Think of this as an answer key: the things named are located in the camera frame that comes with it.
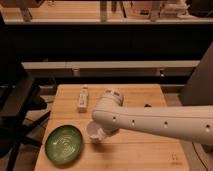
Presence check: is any white ceramic cup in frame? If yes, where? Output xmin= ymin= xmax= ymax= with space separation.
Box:
xmin=86 ymin=121 xmax=102 ymax=143

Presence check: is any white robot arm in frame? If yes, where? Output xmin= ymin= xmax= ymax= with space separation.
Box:
xmin=92 ymin=89 xmax=213 ymax=145

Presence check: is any green ceramic plate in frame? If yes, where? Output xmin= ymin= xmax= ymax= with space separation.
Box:
xmin=45 ymin=125 xmax=83 ymax=165

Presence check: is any black office chair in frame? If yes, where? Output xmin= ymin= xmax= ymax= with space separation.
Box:
xmin=0 ymin=13 xmax=50 ymax=171

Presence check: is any grey chair back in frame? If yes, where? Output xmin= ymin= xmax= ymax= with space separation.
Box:
xmin=179 ymin=42 xmax=213 ymax=106

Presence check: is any grey metal rail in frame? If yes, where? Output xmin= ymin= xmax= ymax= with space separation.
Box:
xmin=23 ymin=60 xmax=199 ymax=78

